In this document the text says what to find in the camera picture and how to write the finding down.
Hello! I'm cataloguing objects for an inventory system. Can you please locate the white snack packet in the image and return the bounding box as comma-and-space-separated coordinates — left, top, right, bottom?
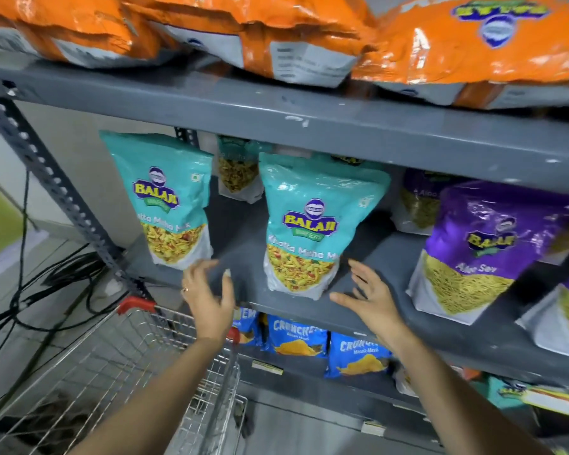
393, 364, 420, 397

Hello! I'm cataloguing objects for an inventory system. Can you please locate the teal snack mix packet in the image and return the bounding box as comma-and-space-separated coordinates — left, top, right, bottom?
258, 152, 392, 301
216, 135, 266, 204
100, 130, 214, 271

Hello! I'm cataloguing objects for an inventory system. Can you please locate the wire shopping cart red handle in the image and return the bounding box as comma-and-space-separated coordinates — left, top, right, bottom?
0, 297, 248, 455

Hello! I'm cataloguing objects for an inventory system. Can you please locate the teal yellow snack packet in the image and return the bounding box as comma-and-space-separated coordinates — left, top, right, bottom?
484, 374, 569, 419

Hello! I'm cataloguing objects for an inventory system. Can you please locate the person's left forearm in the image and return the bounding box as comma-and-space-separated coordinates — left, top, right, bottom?
69, 335, 239, 455

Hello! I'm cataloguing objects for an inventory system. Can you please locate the grey metal shelf rack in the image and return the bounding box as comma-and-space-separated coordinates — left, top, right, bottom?
0, 51, 569, 455

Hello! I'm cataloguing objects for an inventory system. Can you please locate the person's left hand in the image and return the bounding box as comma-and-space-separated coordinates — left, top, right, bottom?
181, 259, 236, 344

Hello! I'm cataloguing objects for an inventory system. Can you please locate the person's right hand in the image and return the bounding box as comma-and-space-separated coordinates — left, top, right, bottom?
329, 259, 409, 349

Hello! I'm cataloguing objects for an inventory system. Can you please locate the person's right forearm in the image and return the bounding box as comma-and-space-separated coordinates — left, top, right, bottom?
383, 327, 553, 455

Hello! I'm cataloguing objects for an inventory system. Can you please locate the orange snack packet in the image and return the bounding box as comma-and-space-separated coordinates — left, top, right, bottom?
351, 0, 569, 110
121, 0, 377, 89
0, 0, 181, 69

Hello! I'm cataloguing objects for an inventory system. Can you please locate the blue chips packet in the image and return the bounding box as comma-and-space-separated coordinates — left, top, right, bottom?
264, 315, 330, 358
325, 331, 393, 379
231, 308, 261, 347

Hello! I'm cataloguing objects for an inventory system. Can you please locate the bundle of black cables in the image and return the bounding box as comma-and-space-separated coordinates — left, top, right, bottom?
0, 169, 130, 377

